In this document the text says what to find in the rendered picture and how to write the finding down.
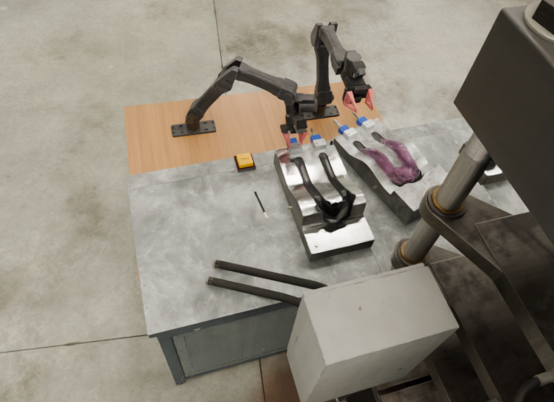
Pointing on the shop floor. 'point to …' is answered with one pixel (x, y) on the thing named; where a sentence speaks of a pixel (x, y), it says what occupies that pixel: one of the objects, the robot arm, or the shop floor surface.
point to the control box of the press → (366, 332)
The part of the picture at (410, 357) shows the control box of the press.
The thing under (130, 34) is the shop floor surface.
